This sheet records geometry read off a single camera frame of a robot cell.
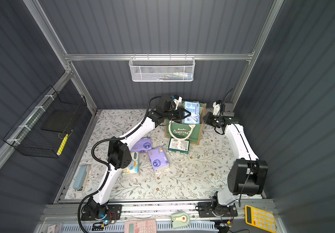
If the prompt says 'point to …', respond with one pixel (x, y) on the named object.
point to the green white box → (181, 146)
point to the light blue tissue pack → (194, 108)
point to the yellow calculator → (260, 219)
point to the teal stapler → (79, 183)
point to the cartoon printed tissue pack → (133, 169)
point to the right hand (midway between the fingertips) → (208, 117)
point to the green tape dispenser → (179, 219)
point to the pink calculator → (140, 226)
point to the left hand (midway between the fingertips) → (193, 115)
